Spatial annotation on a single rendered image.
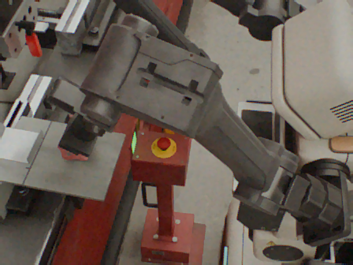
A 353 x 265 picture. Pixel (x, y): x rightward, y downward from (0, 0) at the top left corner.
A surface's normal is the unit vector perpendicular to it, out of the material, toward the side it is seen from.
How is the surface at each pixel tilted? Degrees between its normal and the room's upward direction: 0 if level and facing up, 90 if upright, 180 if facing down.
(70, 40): 90
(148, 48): 26
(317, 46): 42
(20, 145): 0
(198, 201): 0
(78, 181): 0
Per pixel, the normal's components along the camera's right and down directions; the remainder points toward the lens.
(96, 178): 0.00, -0.58
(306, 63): -0.67, -0.50
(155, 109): -0.07, -0.17
